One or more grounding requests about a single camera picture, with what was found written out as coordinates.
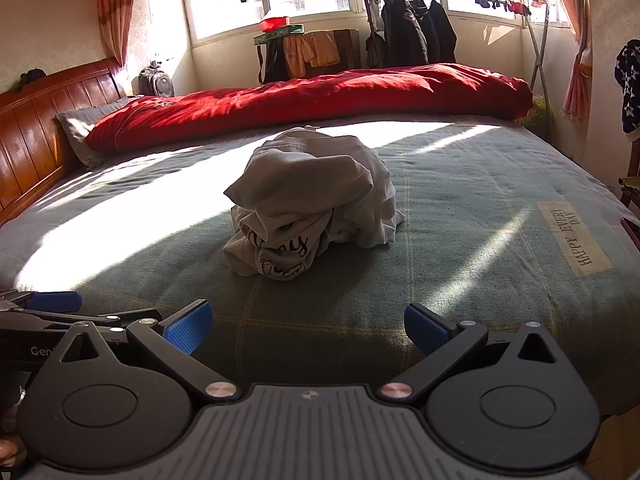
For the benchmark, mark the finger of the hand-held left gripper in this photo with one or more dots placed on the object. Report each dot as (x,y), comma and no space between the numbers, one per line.
(75,319)
(55,301)

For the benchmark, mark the grey pillow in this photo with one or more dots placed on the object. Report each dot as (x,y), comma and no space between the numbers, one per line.
(80,125)

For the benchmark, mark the orange cloth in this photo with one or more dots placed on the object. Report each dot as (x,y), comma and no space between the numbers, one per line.
(310,50)

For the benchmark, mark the row of small hanging socks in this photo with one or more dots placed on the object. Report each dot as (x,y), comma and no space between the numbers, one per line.
(515,6)

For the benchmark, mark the wooden chair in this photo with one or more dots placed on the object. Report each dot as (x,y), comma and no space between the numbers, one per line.
(632,180)

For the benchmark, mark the brown wooden headboard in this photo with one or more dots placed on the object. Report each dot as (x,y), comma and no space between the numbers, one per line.
(40,125)

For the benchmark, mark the person's left hand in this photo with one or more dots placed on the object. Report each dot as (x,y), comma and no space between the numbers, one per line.
(7,452)

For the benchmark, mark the red duvet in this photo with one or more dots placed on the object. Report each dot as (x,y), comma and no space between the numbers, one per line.
(300,95)

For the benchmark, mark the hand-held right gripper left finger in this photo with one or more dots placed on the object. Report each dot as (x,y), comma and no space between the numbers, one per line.
(190,327)

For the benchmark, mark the black jacket with round badge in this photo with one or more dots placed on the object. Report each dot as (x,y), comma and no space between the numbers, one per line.
(402,30)

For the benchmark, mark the yellow-green bag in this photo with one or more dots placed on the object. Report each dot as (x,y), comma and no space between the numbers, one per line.
(537,115)

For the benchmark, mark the metal clothes drying rack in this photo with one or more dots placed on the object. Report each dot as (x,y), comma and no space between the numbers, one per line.
(537,60)

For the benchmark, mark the white printed t-shirt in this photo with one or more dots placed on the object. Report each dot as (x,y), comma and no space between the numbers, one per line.
(300,185)

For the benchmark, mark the green-edged small table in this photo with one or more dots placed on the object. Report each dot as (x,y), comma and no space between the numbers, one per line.
(280,35)

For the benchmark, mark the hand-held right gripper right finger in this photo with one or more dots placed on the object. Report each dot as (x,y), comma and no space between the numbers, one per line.
(425,330)

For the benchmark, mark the grey backpack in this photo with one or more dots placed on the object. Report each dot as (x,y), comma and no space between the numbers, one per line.
(156,80)

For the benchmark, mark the red plastic basin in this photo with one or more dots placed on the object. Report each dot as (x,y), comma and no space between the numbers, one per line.
(274,24)

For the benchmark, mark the dark star-printed garment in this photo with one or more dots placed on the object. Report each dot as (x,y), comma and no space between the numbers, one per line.
(630,90)

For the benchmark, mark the small black cloth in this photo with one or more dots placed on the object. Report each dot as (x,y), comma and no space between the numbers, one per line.
(32,77)

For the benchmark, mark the orange-pink curtain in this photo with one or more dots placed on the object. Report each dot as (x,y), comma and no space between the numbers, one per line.
(117,5)
(575,35)

